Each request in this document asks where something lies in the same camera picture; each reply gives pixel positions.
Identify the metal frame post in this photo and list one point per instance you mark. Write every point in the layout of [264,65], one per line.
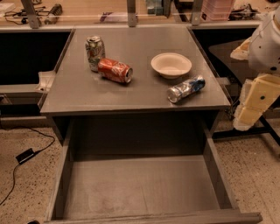
[31,14]
[196,12]
[132,15]

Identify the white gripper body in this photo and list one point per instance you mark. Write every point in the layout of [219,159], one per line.
[264,49]

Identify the blue silver crushed can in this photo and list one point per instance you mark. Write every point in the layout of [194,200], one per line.
[185,88]

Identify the white bowl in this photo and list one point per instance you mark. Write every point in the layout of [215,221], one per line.
[171,65]

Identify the metal frame post right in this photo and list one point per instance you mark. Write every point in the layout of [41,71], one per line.
[196,12]

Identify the metal frame post middle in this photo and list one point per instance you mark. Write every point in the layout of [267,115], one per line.
[132,15]

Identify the green white soda can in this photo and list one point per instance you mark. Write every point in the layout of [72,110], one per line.
[95,49]

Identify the metal frame post left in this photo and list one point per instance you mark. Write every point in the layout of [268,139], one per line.
[31,14]

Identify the red coke can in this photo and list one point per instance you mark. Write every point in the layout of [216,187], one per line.
[115,70]

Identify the open grey top drawer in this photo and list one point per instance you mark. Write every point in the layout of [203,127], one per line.
[142,171]

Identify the grey cabinet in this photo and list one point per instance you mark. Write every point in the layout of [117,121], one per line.
[134,86]

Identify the pink plastic bin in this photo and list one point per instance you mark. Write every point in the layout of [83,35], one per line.
[216,10]

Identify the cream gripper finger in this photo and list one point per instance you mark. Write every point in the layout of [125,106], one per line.
[242,51]
[254,101]

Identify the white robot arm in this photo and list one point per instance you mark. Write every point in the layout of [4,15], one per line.
[262,52]

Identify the black power adapter with cable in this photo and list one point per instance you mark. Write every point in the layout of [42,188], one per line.
[24,157]

